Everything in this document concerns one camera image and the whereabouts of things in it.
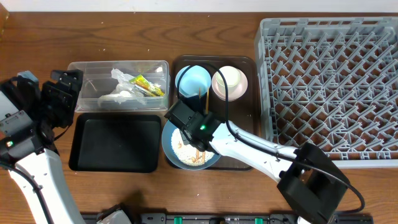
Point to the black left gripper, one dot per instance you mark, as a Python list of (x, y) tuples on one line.
[(67, 100)]

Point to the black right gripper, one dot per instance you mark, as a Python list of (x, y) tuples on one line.
[(186, 139)]

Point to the wooden chopstick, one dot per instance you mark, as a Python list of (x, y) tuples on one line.
[(199, 103), (206, 112)]

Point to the white cup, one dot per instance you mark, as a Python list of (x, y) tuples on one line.
[(232, 77)]

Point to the white napkin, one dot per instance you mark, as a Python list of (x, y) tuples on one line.
[(125, 90)]

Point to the yellow green snack wrapper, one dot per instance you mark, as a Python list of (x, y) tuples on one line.
[(146, 86)]

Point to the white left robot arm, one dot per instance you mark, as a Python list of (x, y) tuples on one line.
[(30, 112)]

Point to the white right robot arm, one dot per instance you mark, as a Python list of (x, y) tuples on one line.
[(310, 182)]

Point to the clear plastic waste bin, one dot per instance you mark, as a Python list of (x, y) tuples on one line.
[(97, 82)]

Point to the grey dishwasher rack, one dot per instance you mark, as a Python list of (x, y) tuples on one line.
[(332, 82)]

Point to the white rice leftovers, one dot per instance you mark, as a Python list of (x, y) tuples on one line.
[(185, 152)]

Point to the large blue plate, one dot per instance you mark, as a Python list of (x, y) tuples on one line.
[(167, 147)]

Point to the light blue bowl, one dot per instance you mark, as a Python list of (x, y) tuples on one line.
[(196, 81)]

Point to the brown serving tray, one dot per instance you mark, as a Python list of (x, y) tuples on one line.
[(243, 112)]

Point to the black plastic tray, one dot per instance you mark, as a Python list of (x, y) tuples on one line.
[(116, 142)]

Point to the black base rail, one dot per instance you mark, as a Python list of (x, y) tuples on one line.
[(161, 218)]

